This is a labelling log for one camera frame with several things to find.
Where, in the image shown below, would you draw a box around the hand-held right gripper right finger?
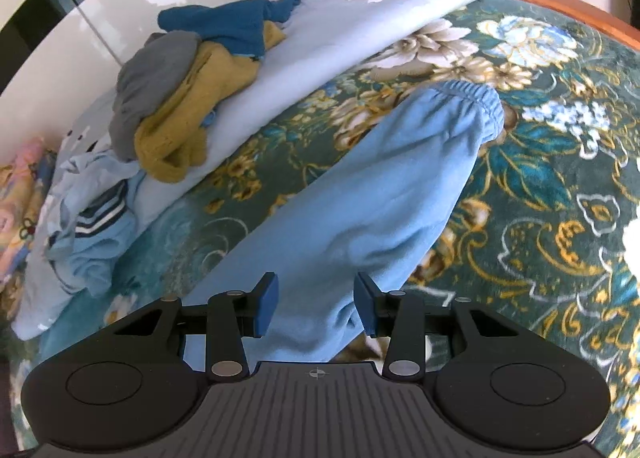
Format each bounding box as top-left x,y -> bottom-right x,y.
353,272 -> 522,383

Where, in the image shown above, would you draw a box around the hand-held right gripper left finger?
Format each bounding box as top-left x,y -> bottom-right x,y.
112,272 -> 280,384

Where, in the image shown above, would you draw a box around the light blue pants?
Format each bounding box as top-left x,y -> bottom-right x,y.
182,80 -> 506,364

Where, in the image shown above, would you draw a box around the light blue striped shirt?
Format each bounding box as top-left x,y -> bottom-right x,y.
44,153 -> 147,297

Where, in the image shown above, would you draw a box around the mustard yellow sweater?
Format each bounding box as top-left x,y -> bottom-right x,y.
134,21 -> 287,183

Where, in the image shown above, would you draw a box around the grey garment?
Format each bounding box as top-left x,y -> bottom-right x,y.
109,32 -> 202,162

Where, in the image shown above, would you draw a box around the colourful floral pillow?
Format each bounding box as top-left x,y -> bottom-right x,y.
0,138 -> 60,285

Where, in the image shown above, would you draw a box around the light blue daisy quilt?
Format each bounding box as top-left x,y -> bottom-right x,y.
10,0 -> 533,339

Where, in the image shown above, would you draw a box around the dark blue garment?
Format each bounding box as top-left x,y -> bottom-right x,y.
157,0 -> 303,62

